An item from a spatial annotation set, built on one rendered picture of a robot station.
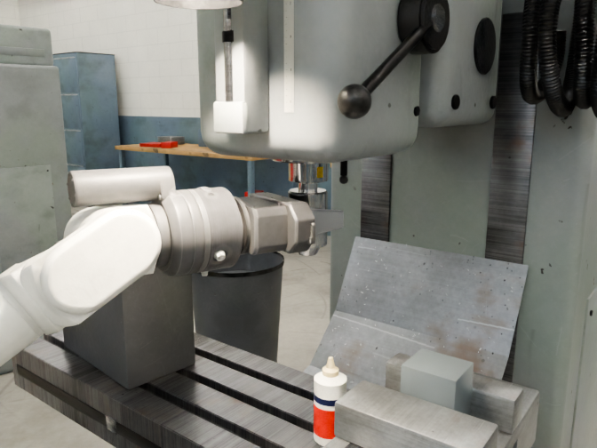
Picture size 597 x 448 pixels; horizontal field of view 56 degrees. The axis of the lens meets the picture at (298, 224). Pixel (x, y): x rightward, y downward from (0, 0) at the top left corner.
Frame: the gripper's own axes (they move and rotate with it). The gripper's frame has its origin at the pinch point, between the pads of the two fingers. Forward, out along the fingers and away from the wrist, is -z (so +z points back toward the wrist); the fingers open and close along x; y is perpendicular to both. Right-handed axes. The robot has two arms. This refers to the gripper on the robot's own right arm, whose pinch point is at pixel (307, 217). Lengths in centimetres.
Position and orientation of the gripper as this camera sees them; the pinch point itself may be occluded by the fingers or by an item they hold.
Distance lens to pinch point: 66.4
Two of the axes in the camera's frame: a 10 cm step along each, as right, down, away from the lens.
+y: -0.1, 9.8, 2.1
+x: -5.5, -1.8, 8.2
